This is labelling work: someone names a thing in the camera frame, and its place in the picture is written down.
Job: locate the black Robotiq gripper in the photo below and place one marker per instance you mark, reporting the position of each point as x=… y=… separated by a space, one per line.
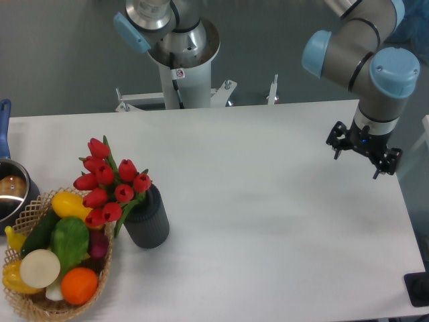
x=370 y=145

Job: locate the red tulip bouquet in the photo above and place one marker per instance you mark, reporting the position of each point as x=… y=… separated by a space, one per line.
x=114 y=189

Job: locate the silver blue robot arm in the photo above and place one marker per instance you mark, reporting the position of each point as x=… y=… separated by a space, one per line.
x=183 y=44

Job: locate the dark grey ribbed vase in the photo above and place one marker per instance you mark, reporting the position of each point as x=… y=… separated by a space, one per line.
x=147 y=223

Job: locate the blue plastic bag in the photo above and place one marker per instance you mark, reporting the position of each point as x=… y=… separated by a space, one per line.
x=411 y=26

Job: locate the black device at table edge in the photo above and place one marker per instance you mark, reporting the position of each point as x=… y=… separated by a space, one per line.
x=417 y=288

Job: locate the purple red onion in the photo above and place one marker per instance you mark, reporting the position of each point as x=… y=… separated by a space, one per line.
x=98 y=244

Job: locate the yellow squash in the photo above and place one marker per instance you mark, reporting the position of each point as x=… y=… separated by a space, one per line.
x=67 y=204

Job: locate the green lettuce leaf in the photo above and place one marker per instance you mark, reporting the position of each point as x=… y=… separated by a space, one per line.
x=69 y=242

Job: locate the orange fruit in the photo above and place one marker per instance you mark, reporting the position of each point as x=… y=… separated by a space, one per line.
x=79 y=285

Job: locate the dark green cucumber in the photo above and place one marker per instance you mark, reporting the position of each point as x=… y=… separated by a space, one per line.
x=40 y=236

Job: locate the yellow banana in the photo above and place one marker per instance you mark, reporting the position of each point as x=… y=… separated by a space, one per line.
x=15 y=240

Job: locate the yellow bell pepper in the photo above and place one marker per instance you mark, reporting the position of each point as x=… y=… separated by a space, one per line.
x=13 y=281

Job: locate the white frame at right edge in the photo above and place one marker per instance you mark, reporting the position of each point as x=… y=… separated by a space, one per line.
x=419 y=148

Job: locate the blue handled saucepan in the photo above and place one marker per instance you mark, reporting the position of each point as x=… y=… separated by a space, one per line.
x=17 y=187

